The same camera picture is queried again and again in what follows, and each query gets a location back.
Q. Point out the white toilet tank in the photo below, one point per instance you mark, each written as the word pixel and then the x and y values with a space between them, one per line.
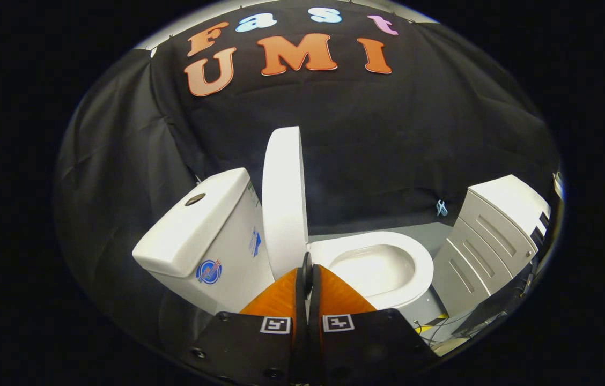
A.
pixel 216 241

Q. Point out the blue plastic clip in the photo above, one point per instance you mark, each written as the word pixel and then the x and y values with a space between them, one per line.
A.
pixel 442 208

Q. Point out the chrome flush button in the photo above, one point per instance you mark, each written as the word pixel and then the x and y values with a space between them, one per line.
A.
pixel 195 199

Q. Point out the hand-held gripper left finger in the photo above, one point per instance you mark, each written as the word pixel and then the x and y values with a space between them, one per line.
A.
pixel 259 343

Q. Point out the white drawer cabinet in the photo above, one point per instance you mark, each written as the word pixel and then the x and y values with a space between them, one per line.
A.
pixel 487 236

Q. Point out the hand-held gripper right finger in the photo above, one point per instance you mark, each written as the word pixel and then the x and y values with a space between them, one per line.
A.
pixel 367 343

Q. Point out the yellow black floor tape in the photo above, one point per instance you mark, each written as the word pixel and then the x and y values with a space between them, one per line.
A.
pixel 434 321

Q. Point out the black round lid knob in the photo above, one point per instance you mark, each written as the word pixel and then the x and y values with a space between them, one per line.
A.
pixel 307 268

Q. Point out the black backdrop cloth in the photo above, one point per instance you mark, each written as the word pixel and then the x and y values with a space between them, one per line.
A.
pixel 361 139

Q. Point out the white toilet lid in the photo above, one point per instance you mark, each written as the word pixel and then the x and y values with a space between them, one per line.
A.
pixel 283 203

